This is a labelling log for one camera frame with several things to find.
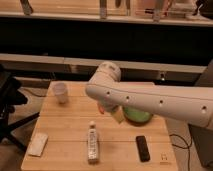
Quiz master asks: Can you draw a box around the white sponge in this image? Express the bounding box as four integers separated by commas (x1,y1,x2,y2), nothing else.
28,133,48,157

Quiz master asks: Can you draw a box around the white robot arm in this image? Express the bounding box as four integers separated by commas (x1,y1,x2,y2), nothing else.
85,61,213,130

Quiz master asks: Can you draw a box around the green bowl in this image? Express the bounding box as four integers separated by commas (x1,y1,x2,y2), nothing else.
122,107,152,124

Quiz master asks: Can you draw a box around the red chili pepper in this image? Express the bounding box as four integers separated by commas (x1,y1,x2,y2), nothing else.
97,104,104,114

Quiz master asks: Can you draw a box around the clear plastic bottle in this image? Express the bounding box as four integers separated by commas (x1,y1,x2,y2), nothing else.
87,121,99,164

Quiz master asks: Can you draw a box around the black remote control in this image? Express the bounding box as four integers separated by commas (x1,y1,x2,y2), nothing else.
136,136,150,162

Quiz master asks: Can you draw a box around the white paper cup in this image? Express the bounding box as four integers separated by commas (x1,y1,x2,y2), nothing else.
53,82,68,104

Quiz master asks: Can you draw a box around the black office chair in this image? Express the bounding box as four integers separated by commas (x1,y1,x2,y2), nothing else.
0,64,39,151

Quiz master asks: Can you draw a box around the black cable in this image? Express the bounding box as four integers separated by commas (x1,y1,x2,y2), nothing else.
169,133,193,171

